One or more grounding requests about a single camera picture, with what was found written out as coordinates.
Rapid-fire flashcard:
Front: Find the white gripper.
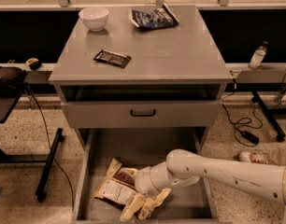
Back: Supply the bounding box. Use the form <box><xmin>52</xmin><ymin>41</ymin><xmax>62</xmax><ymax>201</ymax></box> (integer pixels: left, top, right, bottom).
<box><xmin>120</xmin><ymin>161</ymin><xmax>200</xmax><ymax>222</ymax></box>

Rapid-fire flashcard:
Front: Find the brown chip bag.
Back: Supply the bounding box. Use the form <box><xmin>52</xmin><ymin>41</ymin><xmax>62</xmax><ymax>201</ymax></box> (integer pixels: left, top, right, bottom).
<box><xmin>93</xmin><ymin>158</ymin><xmax>172</xmax><ymax>220</ymax></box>

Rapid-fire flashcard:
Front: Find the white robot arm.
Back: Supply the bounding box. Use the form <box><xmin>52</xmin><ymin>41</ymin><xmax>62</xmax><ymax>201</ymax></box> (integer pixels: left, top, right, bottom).
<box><xmin>120</xmin><ymin>149</ymin><xmax>286</xmax><ymax>224</ymax></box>

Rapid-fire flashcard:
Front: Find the open grey middle drawer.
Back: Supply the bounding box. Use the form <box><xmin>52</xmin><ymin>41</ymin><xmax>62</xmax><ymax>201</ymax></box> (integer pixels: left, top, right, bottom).
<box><xmin>71</xmin><ymin>128</ymin><xmax>219</xmax><ymax>224</ymax></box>

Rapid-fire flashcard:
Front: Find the closed grey top drawer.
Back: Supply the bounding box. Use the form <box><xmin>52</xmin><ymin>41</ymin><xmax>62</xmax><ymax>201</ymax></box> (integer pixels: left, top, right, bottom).
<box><xmin>62</xmin><ymin>101</ymin><xmax>222</xmax><ymax>128</ymax></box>

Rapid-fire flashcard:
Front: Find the grey drawer cabinet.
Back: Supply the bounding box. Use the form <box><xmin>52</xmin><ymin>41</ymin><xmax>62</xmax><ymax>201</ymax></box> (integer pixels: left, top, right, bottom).
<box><xmin>50</xmin><ymin>5</ymin><xmax>231</xmax><ymax>145</ymax></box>

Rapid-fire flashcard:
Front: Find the black bag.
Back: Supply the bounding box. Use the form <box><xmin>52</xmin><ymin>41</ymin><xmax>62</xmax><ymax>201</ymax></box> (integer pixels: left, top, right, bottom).
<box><xmin>0</xmin><ymin>66</ymin><xmax>27</xmax><ymax>97</ymax></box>

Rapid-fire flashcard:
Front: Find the blue chip bag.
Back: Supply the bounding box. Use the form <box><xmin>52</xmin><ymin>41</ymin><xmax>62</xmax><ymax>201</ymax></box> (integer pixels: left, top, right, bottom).
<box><xmin>129</xmin><ymin>4</ymin><xmax>179</xmax><ymax>30</ymax></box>

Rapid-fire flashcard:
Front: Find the white red sneaker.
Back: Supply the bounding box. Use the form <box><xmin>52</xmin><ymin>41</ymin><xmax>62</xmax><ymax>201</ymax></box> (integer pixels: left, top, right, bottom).
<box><xmin>238</xmin><ymin>151</ymin><xmax>269</xmax><ymax>164</ymax></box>

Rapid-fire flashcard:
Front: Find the beige trouser leg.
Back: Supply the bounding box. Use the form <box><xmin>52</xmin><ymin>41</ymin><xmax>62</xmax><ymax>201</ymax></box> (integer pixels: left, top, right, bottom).
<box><xmin>268</xmin><ymin>144</ymin><xmax>286</xmax><ymax>166</ymax></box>

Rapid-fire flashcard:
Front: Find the dark flat snack packet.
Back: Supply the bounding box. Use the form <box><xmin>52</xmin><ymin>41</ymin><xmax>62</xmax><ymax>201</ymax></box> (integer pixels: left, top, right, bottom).
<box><xmin>93</xmin><ymin>49</ymin><xmax>132</xmax><ymax>69</ymax></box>

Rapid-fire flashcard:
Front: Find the black stand leg right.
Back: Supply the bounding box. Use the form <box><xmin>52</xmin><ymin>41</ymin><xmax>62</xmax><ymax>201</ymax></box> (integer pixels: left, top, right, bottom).
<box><xmin>251</xmin><ymin>91</ymin><xmax>286</xmax><ymax>142</ymax></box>

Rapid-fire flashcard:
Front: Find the black side table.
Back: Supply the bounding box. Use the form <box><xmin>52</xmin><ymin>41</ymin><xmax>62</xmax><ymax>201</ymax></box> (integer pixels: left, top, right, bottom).
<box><xmin>0</xmin><ymin>81</ymin><xmax>65</xmax><ymax>203</ymax></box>

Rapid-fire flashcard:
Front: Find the small black yellow device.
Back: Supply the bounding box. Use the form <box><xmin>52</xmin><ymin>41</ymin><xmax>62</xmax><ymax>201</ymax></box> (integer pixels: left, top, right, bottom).
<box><xmin>26</xmin><ymin>58</ymin><xmax>42</xmax><ymax>70</ymax></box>

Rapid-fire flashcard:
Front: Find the clear plastic bottle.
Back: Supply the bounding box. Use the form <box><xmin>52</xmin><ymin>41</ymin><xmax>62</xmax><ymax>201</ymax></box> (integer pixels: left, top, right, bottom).
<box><xmin>249</xmin><ymin>41</ymin><xmax>268</xmax><ymax>70</ymax></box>

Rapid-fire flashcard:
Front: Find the white bowl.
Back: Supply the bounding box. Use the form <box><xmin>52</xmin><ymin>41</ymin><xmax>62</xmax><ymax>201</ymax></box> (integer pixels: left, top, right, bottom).
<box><xmin>79</xmin><ymin>7</ymin><xmax>109</xmax><ymax>31</ymax></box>

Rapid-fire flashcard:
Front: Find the black drawer handle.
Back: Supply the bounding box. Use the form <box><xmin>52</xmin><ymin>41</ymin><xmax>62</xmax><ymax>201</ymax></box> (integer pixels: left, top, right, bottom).
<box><xmin>130</xmin><ymin>109</ymin><xmax>156</xmax><ymax>118</ymax></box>

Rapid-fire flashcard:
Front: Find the black power adapter cable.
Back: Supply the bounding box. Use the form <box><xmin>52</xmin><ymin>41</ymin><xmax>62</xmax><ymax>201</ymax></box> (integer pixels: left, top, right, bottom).
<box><xmin>221</xmin><ymin>77</ymin><xmax>264</xmax><ymax>147</ymax></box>

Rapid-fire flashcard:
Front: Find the black cable left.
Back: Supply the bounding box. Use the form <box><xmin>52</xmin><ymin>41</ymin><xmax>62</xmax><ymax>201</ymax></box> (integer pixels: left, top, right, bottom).
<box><xmin>25</xmin><ymin>84</ymin><xmax>76</xmax><ymax>210</ymax></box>

